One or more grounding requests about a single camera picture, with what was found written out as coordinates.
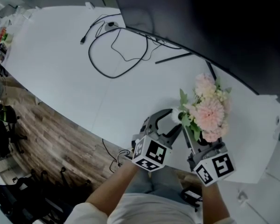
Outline person's left forearm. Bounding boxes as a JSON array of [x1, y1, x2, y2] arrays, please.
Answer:
[[85, 162, 140, 211]]

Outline round desk cable grommet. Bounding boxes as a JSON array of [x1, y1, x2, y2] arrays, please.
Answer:
[[105, 21, 119, 31]]

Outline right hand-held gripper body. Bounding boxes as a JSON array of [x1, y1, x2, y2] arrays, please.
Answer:
[[186, 140, 236, 187]]

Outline thin black cable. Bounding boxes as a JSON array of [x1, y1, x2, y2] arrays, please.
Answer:
[[110, 27, 163, 62]]

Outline black office chair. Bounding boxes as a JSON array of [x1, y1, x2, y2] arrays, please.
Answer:
[[0, 166, 92, 224], [0, 103, 28, 161]]

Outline pink and white flowers bouquet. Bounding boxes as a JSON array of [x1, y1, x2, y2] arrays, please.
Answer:
[[171, 73, 233, 144]]

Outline black cable with flat plug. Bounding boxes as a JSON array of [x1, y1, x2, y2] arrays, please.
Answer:
[[80, 13, 122, 45]]

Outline person's white shirt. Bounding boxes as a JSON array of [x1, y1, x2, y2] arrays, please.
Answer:
[[64, 192, 231, 224]]

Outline black cable under desk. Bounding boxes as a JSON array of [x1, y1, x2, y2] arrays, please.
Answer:
[[102, 138, 133, 173]]

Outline black power adapter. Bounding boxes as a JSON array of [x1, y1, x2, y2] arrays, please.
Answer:
[[181, 188, 203, 211]]

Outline dark vase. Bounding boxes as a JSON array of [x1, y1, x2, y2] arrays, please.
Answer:
[[197, 131, 213, 147]]

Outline colourful clutter pile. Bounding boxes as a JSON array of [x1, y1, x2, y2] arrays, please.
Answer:
[[0, 26, 14, 44]]

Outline person's grey trousers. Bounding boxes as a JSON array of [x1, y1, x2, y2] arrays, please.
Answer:
[[125, 165, 186, 196]]

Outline large black monitor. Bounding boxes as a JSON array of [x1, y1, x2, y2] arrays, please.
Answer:
[[109, 0, 280, 104]]

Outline black monitor stand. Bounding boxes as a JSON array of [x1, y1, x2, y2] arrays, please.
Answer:
[[154, 52, 217, 82]]

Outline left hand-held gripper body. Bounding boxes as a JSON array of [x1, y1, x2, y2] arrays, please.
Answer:
[[131, 116, 174, 173]]

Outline thick black looped cable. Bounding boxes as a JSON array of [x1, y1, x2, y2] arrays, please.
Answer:
[[88, 26, 149, 79]]

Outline person's right forearm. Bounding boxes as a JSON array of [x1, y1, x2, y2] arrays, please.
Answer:
[[200, 182, 230, 220]]

